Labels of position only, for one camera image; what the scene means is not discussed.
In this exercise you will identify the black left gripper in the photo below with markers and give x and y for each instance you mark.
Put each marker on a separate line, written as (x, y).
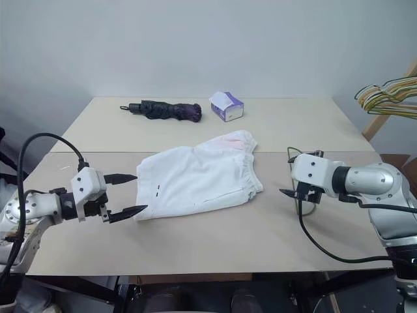
(94, 208)

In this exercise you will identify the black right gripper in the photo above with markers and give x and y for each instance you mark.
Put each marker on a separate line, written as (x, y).
(307, 194)

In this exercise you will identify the white shorts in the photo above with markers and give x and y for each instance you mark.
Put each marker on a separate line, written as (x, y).
(195, 176)

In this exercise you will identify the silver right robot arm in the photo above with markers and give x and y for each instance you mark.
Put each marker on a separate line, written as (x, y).
(374, 179)

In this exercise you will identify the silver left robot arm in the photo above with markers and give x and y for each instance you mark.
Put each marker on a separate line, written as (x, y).
(32, 205)

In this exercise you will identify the wooden clothes rack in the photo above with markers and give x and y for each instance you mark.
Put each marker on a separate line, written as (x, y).
(374, 125)

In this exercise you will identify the bunch of coloured hangers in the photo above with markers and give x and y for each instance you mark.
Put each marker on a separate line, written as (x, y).
(369, 109)

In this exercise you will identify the brown cardboard box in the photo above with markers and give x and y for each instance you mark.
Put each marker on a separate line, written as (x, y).
(395, 159)

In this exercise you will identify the purple tissue box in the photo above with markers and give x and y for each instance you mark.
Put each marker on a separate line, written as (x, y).
(233, 109)

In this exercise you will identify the folded black purple umbrella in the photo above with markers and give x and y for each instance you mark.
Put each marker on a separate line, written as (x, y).
(169, 111)

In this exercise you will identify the dark rounded shape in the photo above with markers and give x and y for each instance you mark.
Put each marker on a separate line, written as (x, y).
(244, 301)
(163, 301)

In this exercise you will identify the white tissue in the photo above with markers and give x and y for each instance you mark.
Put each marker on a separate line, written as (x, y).
(220, 98)

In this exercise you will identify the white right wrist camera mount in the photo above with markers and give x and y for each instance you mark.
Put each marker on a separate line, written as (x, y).
(309, 169)

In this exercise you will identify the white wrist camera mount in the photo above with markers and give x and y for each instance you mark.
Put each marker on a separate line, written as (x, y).
(309, 169)
(86, 182)

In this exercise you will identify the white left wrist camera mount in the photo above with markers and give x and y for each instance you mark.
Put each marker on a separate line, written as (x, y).
(86, 182)

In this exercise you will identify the black metal table frame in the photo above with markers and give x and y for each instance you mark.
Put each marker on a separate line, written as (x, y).
(81, 290)

